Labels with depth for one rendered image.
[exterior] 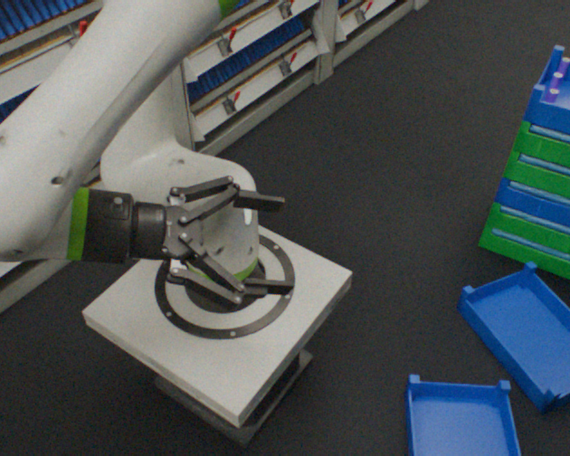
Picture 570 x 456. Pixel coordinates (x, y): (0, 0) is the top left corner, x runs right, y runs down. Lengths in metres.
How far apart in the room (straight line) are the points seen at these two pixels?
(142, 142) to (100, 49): 0.33
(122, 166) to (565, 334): 1.06
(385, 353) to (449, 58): 1.33
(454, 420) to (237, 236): 0.65
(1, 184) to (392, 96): 1.69
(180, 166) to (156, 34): 0.32
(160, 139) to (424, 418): 0.78
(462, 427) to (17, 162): 1.02
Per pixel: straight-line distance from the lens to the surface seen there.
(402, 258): 1.59
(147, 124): 0.96
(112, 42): 0.67
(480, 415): 1.37
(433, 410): 1.35
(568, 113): 1.39
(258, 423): 1.28
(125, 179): 0.99
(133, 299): 1.10
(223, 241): 0.93
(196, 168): 0.94
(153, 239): 0.77
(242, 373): 0.99
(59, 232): 0.75
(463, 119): 2.09
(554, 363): 1.49
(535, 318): 1.55
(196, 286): 0.77
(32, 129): 0.63
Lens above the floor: 1.17
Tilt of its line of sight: 47 degrees down
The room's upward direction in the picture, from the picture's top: straight up
